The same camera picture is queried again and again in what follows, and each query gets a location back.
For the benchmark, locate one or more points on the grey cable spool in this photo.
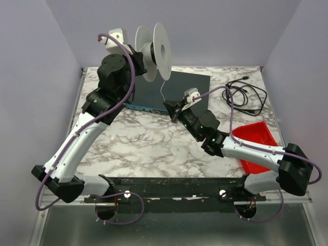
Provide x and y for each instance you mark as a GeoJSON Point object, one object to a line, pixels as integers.
{"type": "Point", "coordinates": [155, 47]}

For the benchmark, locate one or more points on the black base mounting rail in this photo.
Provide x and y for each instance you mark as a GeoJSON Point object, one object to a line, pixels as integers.
{"type": "Point", "coordinates": [173, 195]}

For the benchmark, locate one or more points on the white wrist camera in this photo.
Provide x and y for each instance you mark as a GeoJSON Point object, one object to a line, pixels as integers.
{"type": "Point", "coordinates": [115, 41]}
{"type": "Point", "coordinates": [192, 96]}

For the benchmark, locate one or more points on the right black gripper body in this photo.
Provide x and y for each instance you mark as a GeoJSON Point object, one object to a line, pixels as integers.
{"type": "Point", "coordinates": [180, 110]}

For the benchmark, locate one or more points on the dark teal network switch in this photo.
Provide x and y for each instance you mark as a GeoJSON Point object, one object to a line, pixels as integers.
{"type": "Point", "coordinates": [149, 97]}

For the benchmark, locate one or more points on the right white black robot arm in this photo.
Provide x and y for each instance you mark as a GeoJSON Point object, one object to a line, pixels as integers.
{"type": "Point", "coordinates": [289, 168]}

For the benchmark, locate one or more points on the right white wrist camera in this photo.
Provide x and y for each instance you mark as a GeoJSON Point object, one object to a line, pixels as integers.
{"type": "Point", "coordinates": [192, 96]}

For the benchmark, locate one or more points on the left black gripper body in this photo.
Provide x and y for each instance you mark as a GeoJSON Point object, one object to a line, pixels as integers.
{"type": "Point", "coordinates": [139, 62]}

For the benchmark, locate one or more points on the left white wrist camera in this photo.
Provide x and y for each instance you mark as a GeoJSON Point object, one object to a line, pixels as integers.
{"type": "Point", "coordinates": [115, 41]}

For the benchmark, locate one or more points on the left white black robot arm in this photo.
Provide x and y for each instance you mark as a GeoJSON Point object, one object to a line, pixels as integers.
{"type": "Point", "coordinates": [116, 75]}

